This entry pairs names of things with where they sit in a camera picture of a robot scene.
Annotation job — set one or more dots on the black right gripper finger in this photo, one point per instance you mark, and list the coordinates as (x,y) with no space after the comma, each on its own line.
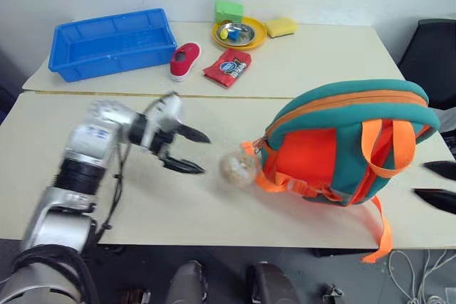
(440,199)
(443,169)

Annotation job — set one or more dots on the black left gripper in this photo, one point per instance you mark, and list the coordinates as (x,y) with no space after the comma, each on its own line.
(160,145)

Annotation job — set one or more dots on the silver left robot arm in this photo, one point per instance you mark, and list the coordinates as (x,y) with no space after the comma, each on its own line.
(89,140)

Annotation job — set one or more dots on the white box in clear wrap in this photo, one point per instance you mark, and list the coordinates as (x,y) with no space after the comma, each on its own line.
(235,168)

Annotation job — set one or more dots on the orange and teal backpack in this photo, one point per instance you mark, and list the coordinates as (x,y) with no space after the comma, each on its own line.
(310,154)

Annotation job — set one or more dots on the red snack packet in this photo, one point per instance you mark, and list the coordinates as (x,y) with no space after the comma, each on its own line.
(228,69)

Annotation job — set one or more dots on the red slip-on shoe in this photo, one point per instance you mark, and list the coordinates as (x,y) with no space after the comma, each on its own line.
(190,52)

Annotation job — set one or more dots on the black chair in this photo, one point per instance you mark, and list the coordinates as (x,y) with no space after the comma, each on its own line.
(434,55)

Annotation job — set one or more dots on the small yellow toy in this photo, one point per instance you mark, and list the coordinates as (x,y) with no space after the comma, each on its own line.
(223,34)

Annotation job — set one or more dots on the blue plastic bin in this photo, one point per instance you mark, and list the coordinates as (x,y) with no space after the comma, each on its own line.
(107,59)

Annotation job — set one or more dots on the small blue toy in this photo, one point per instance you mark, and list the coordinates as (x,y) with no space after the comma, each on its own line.
(234,36)

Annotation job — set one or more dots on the dark rounded shape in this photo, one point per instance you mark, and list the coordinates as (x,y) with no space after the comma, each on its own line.
(272,284)
(187,282)

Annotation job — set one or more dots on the silver metal bowl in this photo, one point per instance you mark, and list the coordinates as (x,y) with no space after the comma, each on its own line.
(246,30)

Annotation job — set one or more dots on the yellow plate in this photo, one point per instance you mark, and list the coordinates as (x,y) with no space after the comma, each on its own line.
(260,33)

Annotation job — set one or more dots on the green sponge block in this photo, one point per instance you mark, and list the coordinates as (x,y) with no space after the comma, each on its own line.
(229,10)

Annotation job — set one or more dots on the yellow sponge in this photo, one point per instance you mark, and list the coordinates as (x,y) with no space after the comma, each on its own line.
(282,27)

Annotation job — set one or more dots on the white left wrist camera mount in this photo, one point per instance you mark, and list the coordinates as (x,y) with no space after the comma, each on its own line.
(169,111)

